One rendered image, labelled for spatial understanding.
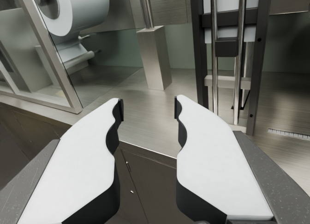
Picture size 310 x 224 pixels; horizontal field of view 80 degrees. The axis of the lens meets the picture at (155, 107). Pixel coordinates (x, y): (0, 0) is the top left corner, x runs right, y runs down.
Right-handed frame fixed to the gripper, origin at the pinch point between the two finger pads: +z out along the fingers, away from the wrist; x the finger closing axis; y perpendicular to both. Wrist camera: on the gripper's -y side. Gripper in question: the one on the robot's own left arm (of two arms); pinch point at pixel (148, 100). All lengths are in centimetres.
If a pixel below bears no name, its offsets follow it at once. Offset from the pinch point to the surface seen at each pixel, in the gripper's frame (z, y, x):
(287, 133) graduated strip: 29, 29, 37
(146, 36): 71, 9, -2
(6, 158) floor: 146, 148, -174
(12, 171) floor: 124, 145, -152
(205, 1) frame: 40.5, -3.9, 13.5
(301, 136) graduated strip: 27, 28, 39
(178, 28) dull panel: 92, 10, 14
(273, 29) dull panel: 69, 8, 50
